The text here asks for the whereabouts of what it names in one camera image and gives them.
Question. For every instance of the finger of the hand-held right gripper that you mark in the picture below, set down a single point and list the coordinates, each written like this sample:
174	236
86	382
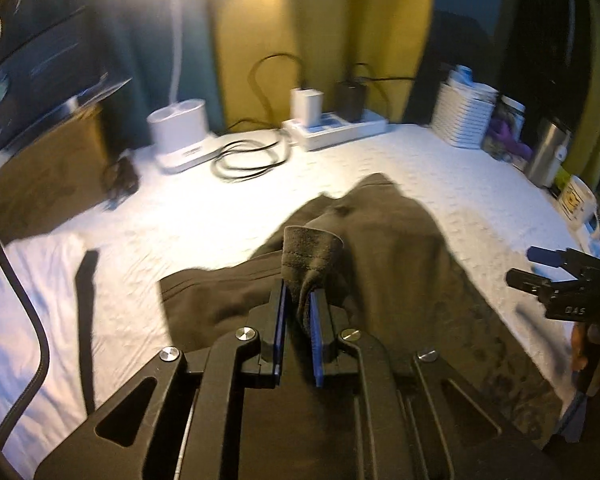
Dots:
530	281
547	256

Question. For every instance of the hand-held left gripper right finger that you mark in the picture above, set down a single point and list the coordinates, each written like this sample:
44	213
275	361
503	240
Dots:
318	335

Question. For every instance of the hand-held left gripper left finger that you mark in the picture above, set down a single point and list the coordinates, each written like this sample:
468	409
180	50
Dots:
279	325

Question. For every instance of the dark olive garment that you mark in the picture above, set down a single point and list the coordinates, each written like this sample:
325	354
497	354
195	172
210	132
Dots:
390	250

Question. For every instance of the person's right hand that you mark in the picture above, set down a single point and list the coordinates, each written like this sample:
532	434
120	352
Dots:
577	350

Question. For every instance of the white printed mug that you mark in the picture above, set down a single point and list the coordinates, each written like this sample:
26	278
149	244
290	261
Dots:
577	205

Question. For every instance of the yellow-green small item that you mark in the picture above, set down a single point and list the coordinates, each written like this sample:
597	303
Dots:
560	182

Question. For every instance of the stainless steel tumbler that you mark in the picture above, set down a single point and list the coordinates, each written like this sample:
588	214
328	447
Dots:
547	152

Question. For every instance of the purple item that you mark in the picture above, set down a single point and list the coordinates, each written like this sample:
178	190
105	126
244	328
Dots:
507	140

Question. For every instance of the white textured table cover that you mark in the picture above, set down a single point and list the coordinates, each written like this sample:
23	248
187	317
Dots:
205	220

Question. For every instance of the clear jar with white lid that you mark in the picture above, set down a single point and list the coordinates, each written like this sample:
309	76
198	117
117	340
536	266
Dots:
511	115

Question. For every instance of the white woven basket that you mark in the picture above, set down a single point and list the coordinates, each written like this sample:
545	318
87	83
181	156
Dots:
462	120

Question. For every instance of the white packets in basket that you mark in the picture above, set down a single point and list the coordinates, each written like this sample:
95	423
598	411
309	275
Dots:
472	85

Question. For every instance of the white power strip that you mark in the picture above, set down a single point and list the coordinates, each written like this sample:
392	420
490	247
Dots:
340	130

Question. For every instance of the white charger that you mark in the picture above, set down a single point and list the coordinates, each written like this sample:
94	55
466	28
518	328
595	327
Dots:
306	107

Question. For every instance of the black chair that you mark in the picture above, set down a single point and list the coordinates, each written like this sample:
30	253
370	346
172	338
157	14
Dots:
455	45

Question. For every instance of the black charger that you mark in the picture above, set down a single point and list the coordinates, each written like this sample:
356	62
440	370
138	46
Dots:
351	100

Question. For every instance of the brown cardboard box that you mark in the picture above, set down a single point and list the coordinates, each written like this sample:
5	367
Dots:
45	180

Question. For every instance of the yellow curtain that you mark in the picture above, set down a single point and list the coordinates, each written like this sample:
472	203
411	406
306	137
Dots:
320	15

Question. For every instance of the teal curtain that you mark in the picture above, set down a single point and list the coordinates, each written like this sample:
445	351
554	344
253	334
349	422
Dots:
140	30

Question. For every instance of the black appliance with round display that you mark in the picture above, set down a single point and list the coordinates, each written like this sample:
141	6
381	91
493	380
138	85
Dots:
45	65

